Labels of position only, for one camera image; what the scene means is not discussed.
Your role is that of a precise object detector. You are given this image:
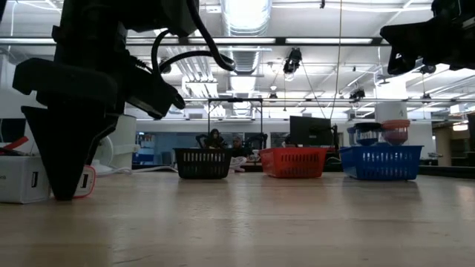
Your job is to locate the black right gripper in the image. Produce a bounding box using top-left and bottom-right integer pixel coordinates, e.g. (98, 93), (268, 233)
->
(380, 7), (475, 76)

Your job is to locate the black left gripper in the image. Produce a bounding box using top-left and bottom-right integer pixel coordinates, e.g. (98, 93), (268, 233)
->
(13, 22), (129, 202)

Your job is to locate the pink wall charger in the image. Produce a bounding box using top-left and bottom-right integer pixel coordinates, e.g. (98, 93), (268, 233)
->
(72, 165), (96, 200)

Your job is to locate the white rectangular USB charger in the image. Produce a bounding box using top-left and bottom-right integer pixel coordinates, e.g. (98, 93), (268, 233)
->
(0, 155), (51, 204)

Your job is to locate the pink capped sand hourglass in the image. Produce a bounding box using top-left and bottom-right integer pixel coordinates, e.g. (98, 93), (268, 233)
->
(381, 119), (411, 147)

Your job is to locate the blue hourglass with black caps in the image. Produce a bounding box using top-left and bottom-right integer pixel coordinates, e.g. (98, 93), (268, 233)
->
(354, 122), (383, 147)

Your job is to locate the white pillar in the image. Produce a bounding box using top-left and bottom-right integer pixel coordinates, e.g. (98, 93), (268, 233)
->
(374, 102), (409, 124)

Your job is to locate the red flat bar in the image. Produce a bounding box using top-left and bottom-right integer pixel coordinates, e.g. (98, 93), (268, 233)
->
(0, 136), (30, 156)

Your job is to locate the blue plastic basket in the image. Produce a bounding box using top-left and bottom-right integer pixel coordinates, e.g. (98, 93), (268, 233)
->
(339, 145), (424, 182)

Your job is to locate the black plastic basket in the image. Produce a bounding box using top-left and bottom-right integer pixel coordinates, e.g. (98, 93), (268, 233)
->
(173, 148), (234, 180)

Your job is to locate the black monitor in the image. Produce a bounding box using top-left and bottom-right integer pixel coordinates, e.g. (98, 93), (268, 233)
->
(289, 115), (333, 148)

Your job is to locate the long ceiling light bar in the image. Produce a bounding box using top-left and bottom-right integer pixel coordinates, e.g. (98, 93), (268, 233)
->
(0, 36), (390, 47)

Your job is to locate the person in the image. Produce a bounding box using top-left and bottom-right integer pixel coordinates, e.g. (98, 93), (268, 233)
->
(196, 128), (227, 150)
(230, 136), (249, 172)

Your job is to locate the red plastic basket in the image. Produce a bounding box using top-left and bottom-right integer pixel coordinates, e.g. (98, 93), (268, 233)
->
(259, 147), (328, 179)

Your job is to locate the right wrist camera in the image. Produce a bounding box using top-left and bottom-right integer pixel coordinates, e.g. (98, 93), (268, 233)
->
(432, 0), (475, 19)

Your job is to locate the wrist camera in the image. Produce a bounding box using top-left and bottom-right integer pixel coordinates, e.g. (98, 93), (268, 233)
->
(432, 0), (475, 19)
(124, 65), (186, 120)

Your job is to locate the black wall screen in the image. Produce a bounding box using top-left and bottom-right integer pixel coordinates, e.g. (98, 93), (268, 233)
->
(0, 117), (29, 144)

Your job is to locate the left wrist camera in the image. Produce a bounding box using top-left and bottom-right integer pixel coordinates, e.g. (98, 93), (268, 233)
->
(124, 65), (186, 120)

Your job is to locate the black aluminium table frame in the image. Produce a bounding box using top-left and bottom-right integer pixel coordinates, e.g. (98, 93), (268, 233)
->
(419, 164), (471, 179)

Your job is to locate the black background rig frame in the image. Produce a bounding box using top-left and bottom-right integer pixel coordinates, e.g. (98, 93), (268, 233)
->
(183, 96), (264, 149)

